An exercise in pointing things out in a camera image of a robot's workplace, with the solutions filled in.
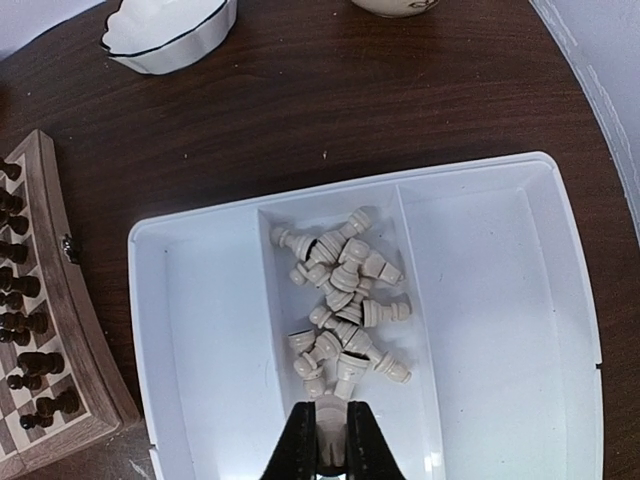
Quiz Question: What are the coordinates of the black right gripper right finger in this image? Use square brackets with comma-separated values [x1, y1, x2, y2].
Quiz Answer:
[346, 401, 405, 480]

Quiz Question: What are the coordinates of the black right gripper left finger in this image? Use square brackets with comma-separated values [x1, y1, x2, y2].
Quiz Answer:
[262, 402, 317, 480]

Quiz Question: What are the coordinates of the white chess piece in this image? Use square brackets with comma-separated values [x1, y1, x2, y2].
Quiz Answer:
[315, 394, 347, 467]

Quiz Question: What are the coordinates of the pile of white chess pieces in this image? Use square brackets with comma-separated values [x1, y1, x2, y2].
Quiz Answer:
[270, 209, 412, 401]

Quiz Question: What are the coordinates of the wooden chess board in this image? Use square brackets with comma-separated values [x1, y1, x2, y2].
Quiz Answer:
[1, 130, 141, 479]

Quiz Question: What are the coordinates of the dark chess pieces row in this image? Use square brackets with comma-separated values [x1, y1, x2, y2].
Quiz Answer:
[1, 154, 86, 456]

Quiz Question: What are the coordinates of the white plastic divided tray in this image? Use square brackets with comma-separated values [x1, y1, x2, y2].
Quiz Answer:
[128, 152, 603, 479]

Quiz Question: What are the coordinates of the white scalloped bowl black rim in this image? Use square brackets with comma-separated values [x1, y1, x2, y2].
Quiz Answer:
[101, 1, 238, 76]

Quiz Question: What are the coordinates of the cream round bowl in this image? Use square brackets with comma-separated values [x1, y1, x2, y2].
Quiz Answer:
[352, 0, 439, 18]

